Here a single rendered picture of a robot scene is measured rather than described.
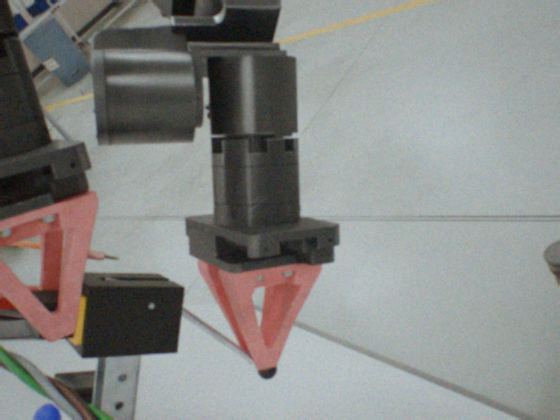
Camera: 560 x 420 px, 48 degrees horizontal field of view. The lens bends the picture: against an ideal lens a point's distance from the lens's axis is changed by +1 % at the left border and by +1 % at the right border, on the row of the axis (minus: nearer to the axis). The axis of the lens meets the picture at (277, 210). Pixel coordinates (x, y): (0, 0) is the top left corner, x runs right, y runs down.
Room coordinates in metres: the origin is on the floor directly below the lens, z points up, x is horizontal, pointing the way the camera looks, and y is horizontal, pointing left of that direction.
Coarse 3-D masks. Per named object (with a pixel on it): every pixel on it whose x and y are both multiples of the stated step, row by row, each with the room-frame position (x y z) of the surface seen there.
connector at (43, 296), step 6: (36, 294) 0.32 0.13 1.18; (42, 294) 0.32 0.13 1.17; (48, 294) 0.32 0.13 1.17; (54, 294) 0.32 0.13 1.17; (42, 300) 0.31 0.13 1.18; (48, 300) 0.31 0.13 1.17; (54, 300) 0.31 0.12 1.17; (48, 306) 0.30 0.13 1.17; (54, 306) 0.30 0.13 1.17; (30, 324) 0.32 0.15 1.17; (30, 330) 0.31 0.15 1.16; (36, 330) 0.30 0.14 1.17; (36, 336) 0.30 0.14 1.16; (42, 336) 0.30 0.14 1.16; (66, 336) 0.30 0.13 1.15; (72, 336) 0.30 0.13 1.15
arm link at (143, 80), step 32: (224, 0) 0.39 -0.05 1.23; (256, 0) 0.39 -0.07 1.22; (96, 32) 0.41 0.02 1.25; (128, 32) 0.41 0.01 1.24; (160, 32) 0.41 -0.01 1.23; (192, 32) 0.40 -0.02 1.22; (224, 32) 0.40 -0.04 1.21; (256, 32) 0.40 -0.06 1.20; (96, 64) 0.37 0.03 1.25; (128, 64) 0.37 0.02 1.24; (160, 64) 0.37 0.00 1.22; (192, 64) 0.37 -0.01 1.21; (96, 96) 0.36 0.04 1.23; (128, 96) 0.36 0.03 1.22; (160, 96) 0.36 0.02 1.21; (192, 96) 0.36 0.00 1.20; (96, 128) 0.36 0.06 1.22; (128, 128) 0.36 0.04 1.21; (160, 128) 0.36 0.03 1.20; (192, 128) 0.36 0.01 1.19
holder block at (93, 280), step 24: (96, 288) 0.31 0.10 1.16; (120, 288) 0.31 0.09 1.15; (144, 288) 0.31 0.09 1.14; (168, 288) 0.31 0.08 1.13; (96, 312) 0.30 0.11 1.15; (120, 312) 0.30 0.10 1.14; (144, 312) 0.31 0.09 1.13; (168, 312) 0.31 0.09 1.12; (96, 336) 0.30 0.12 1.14; (120, 336) 0.30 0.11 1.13; (144, 336) 0.30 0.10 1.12; (168, 336) 0.31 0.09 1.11
